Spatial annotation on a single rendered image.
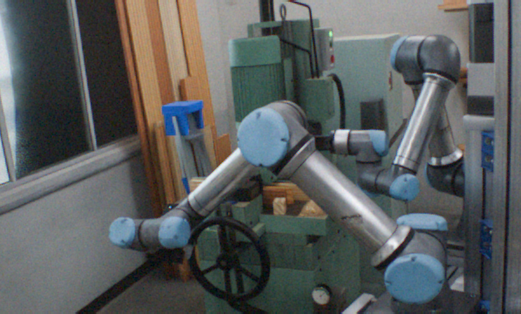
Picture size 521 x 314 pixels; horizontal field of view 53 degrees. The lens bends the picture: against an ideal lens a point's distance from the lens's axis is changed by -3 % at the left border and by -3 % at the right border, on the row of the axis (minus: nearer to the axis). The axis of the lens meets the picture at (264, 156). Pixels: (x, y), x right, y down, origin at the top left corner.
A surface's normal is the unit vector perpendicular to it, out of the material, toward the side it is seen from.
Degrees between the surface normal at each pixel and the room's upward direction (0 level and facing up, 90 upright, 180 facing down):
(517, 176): 90
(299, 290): 90
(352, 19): 90
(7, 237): 90
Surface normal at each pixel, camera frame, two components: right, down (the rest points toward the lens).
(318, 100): -0.40, 0.25
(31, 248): 0.92, 0.01
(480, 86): -0.61, 0.24
